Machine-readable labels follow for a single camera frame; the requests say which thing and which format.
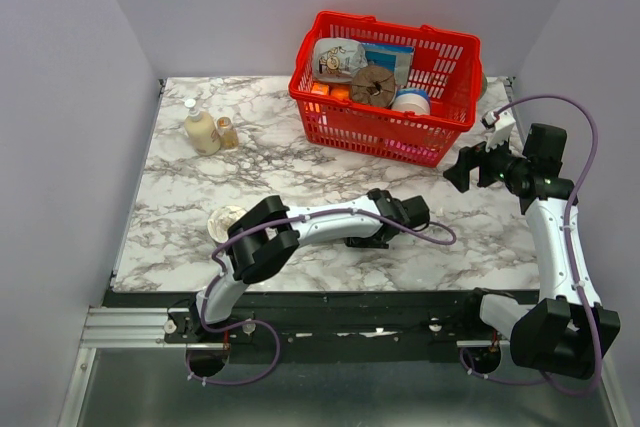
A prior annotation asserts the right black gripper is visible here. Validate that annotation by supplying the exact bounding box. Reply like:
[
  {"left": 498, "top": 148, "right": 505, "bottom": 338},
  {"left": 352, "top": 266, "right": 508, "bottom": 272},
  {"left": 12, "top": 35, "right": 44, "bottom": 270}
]
[{"left": 443, "top": 128, "right": 531, "bottom": 192}]

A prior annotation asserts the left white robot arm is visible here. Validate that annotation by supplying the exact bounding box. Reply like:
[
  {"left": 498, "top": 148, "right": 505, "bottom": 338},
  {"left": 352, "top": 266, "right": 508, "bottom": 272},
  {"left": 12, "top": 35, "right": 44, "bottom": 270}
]
[{"left": 187, "top": 189, "right": 430, "bottom": 342}]

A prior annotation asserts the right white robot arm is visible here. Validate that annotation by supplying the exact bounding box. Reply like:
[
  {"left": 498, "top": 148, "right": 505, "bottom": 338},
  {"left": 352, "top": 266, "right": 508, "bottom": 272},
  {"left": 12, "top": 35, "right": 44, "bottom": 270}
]
[{"left": 444, "top": 118, "right": 620, "bottom": 379}]

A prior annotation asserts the white blue tub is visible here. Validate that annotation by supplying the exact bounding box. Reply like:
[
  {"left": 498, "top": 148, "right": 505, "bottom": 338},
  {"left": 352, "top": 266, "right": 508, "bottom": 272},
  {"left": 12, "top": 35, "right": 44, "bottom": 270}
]
[{"left": 391, "top": 88, "right": 431, "bottom": 115}]

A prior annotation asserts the red plastic shopping basket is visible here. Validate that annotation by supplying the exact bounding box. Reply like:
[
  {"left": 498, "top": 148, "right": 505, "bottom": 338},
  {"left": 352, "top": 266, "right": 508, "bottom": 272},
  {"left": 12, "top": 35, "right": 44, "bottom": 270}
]
[{"left": 289, "top": 11, "right": 482, "bottom": 167}]

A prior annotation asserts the brown round paper package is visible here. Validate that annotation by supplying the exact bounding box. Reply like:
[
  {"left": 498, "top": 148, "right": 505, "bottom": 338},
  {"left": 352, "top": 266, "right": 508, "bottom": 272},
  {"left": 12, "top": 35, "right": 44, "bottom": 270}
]
[{"left": 350, "top": 65, "right": 396, "bottom": 108}]

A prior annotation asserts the blue packet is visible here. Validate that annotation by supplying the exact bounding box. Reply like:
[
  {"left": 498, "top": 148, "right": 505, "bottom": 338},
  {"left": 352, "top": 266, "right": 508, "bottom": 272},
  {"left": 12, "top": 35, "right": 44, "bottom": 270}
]
[{"left": 362, "top": 42, "right": 414, "bottom": 87}]

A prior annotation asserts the orange fruit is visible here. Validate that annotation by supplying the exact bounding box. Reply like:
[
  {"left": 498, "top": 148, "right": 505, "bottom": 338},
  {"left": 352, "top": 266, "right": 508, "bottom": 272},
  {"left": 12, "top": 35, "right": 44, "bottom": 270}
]
[{"left": 329, "top": 85, "right": 351, "bottom": 101}]

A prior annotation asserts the orange small box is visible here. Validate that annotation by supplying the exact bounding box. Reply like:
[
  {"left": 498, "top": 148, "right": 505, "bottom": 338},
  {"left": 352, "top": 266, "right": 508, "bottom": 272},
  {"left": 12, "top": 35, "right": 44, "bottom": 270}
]
[{"left": 310, "top": 82, "right": 331, "bottom": 96}]

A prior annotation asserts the silver snack pouch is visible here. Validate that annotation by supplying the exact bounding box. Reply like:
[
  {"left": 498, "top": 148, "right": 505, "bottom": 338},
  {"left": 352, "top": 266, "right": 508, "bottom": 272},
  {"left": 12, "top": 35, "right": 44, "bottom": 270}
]
[{"left": 312, "top": 38, "right": 368, "bottom": 84}]

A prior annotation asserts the small amber bottle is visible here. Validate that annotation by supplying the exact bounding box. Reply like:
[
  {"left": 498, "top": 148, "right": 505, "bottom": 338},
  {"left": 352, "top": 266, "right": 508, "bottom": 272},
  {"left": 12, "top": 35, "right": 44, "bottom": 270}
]
[{"left": 217, "top": 117, "right": 239, "bottom": 149}]

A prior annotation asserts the yellow liquid bottle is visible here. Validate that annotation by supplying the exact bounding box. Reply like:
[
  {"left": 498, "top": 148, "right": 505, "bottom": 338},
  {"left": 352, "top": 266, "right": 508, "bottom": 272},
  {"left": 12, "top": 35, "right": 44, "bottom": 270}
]
[{"left": 184, "top": 99, "right": 221, "bottom": 156}]

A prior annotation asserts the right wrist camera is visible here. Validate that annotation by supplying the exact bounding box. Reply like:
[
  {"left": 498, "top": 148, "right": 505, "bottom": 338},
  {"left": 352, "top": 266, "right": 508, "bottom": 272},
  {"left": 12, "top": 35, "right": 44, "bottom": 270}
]
[{"left": 481, "top": 110, "right": 515, "bottom": 152}]

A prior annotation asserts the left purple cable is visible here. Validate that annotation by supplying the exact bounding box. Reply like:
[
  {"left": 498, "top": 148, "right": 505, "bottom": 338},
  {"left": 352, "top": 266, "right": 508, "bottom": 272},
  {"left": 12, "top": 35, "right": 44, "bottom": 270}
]
[{"left": 187, "top": 209, "right": 457, "bottom": 388}]

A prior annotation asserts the purple cable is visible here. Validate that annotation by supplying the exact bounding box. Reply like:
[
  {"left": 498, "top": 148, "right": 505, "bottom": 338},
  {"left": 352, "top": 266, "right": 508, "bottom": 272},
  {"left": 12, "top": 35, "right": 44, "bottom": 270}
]
[
  {"left": 459, "top": 94, "right": 601, "bottom": 393},
  {"left": 187, "top": 209, "right": 457, "bottom": 388}
]

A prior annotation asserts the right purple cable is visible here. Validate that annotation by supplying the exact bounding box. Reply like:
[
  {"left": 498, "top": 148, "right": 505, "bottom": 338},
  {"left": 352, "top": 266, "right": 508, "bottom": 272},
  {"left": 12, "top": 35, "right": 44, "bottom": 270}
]
[{"left": 459, "top": 94, "right": 601, "bottom": 393}]

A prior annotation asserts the black table front rail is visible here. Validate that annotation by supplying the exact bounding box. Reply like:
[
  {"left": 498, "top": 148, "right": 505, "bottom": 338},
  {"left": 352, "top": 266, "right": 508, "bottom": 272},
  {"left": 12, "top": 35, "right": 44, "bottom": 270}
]
[{"left": 102, "top": 291, "right": 499, "bottom": 364}]

